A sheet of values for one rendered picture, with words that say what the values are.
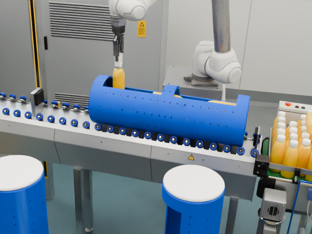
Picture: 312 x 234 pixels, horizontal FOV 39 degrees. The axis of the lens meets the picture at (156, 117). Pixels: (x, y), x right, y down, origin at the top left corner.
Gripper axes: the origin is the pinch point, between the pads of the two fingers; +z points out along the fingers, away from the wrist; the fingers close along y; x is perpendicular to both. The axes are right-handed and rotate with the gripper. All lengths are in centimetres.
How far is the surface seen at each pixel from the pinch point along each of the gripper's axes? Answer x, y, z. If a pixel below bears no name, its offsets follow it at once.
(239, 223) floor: 81, -43, 134
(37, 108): -50, 8, 35
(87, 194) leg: -23, 1, 99
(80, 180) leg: -21, 15, 78
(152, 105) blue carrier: 25.7, 17.8, 16.8
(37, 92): -50, 7, 25
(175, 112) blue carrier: 38.5, 18.5, 18.4
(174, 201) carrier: 52, 76, 33
